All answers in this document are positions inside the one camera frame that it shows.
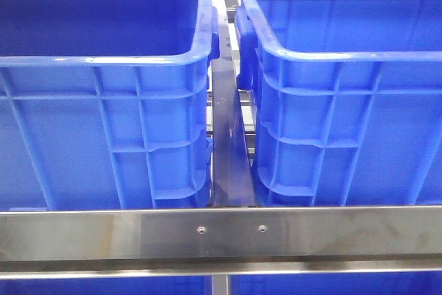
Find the blue bin with buttons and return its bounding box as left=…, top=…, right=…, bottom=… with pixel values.
left=237, top=0, right=441, bottom=207

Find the steel shelf divider bar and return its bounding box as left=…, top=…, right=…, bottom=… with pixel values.
left=211, top=15, right=257, bottom=208

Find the blue empty bin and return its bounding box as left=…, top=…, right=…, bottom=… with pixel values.
left=1, top=0, right=219, bottom=211

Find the blue bin lower left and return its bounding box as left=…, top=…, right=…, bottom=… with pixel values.
left=1, top=276, right=211, bottom=294

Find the blue bin lower right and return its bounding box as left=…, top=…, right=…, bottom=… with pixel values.
left=231, top=272, right=441, bottom=294

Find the steel front shelf rail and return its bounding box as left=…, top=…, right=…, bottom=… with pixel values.
left=1, top=206, right=441, bottom=279

